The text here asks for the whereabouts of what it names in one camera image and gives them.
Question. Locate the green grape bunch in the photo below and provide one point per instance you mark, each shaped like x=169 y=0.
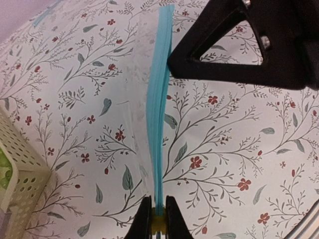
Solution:
x=5 y=173

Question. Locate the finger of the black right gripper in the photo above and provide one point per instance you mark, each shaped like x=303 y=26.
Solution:
x=243 y=41

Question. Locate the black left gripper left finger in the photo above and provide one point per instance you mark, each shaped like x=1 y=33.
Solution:
x=141 y=225

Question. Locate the spare clear blue zip bag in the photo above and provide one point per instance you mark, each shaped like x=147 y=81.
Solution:
x=45 y=13

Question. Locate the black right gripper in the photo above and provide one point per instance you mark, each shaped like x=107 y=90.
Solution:
x=306 y=42

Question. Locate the clear blue zip top bag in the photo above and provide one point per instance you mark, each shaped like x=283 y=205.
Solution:
x=149 y=83

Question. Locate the light green perforated plastic basket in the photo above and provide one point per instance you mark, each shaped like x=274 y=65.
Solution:
x=29 y=172

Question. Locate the floral patterned table mat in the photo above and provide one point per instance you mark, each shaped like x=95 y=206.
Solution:
x=242 y=161

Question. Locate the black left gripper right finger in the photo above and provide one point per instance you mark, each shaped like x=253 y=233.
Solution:
x=176 y=227

